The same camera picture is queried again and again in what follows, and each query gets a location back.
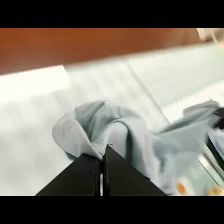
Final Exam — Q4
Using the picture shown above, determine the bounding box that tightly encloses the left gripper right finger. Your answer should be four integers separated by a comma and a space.
102, 144, 167, 197

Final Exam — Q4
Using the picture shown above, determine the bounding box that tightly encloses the light blue shirt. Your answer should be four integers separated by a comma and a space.
51, 99, 222, 196

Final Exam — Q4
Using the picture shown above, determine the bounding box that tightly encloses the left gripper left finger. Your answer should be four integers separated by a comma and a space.
35, 153, 102, 197

